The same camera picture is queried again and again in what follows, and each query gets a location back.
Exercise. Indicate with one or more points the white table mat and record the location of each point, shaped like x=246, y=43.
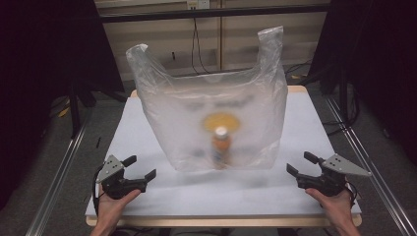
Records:
x=157, y=196

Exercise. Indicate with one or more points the black horizontal bar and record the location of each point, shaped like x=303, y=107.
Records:
x=213, y=13

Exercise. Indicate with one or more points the aluminium floor rail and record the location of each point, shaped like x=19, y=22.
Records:
x=55, y=183
x=370, y=164

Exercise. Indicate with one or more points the black metal stand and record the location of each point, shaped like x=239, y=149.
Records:
x=74, y=111

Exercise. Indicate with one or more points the orange bottle with white cap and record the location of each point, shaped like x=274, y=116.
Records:
x=221, y=147

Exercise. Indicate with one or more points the person's left hand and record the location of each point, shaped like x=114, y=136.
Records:
x=113, y=206

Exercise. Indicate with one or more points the round yellow lidded container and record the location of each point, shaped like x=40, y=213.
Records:
x=221, y=122

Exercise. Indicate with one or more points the white wall socket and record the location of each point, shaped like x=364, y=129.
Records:
x=198, y=4

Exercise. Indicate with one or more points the yellow tape piece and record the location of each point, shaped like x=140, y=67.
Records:
x=64, y=109

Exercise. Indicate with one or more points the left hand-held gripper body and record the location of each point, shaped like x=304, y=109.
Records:
x=113, y=187

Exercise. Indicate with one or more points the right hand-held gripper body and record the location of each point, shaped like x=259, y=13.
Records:
x=327, y=178

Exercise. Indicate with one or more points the translucent white plastic bag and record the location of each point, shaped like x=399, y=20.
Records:
x=213, y=108

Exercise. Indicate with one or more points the person's right hand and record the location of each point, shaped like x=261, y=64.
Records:
x=332, y=205

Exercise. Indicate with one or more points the black curtain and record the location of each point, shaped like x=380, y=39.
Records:
x=377, y=49
x=42, y=65

